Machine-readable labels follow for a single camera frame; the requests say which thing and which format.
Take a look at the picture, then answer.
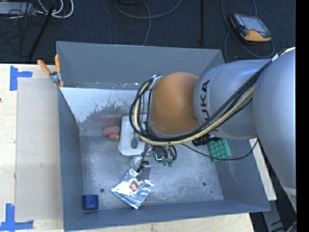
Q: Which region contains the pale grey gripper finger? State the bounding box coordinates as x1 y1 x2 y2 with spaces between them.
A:
138 162 152 180
130 155 145 169

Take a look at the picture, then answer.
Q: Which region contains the pale wood flat board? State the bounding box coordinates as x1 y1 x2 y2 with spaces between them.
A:
14 77 64 222

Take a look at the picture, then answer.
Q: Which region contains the blue cup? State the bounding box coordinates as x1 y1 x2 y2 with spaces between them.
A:
82 194 99 211

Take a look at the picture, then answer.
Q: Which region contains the red-orange toy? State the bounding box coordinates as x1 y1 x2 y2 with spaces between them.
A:
102 125 121 141

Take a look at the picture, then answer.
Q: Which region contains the black cylinder on white bracket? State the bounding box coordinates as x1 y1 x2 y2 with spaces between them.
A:
192 133 211 147

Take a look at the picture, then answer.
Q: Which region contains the green studded building plate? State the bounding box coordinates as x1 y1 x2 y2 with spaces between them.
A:
208 139 232 163

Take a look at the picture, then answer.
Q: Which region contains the silver foil packet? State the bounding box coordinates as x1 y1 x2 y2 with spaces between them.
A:
111 168 155 210

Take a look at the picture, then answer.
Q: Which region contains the grey metal bin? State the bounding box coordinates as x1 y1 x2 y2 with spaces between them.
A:
56 41 271 232

